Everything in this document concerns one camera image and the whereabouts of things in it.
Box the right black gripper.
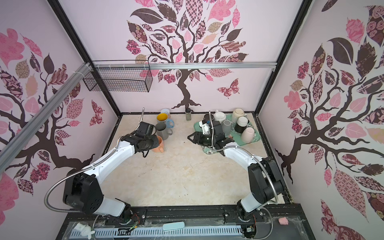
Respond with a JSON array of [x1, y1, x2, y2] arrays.
[[188, 132, 217, 147]]

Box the peach orange mug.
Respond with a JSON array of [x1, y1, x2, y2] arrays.
[[152, 136, 165, 153]]

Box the dark grey mug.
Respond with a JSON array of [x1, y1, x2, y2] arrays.
[[155, 123, 173, 141]]

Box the blue iridescent mug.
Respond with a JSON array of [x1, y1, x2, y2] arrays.
[[157, 113, 175, 129]]

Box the light grey mug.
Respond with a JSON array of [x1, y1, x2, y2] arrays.
[[222, 120, 232, 136]]

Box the green floral tray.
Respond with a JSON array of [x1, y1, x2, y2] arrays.
[[194, 114, 261, 155]]

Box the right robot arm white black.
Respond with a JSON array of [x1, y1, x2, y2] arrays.
[[187, 121, 286, 222]]

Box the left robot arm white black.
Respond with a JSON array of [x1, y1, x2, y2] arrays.
[[63, 134, 160, 222]]

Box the white teapot shaped mug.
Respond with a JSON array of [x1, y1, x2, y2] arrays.
[[214, 110, 227, 124]]

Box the cream beige mug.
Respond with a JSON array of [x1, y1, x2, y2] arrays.
[[231, 108, 247, 124]]

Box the black mug white base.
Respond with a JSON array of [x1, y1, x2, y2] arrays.
[[234, 116, 249, 134]]

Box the pale pink mug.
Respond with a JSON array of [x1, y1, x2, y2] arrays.
[[241, 127, 255, 144]]

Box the glass spice jar black lid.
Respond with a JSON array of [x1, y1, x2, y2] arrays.
[[185, 108, 192, 121]]

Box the white pink tape roll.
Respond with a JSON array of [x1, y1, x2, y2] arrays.
[[160, 108, 171, 115]]

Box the light blue flat remote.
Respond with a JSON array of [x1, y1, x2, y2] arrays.
[[162, 222, 185, 232]]

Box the white plug adapter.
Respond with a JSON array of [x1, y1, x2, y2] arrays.
[[74, 223, 96, 240]]

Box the pink sponge piece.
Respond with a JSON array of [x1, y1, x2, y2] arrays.
[[279, 217, 289, 226]]

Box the black wire basket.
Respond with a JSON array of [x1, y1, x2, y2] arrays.
[[83, 60, 154, 93]]

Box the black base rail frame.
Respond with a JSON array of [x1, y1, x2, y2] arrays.
[[56, 204, 315, 240]]

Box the back aluminium rail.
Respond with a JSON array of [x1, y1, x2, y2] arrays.
[[145, 62, 277, 70]]

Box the aluminium rail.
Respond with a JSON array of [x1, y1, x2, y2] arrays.
[[145, 62, 277, 70], [1, 63, 91, 172]]

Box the white slotted cable duct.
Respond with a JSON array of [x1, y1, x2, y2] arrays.
[[94, 226, 243, 240]]

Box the left aluminium rail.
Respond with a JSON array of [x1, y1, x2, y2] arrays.
[[1, 63, 91, 172]]

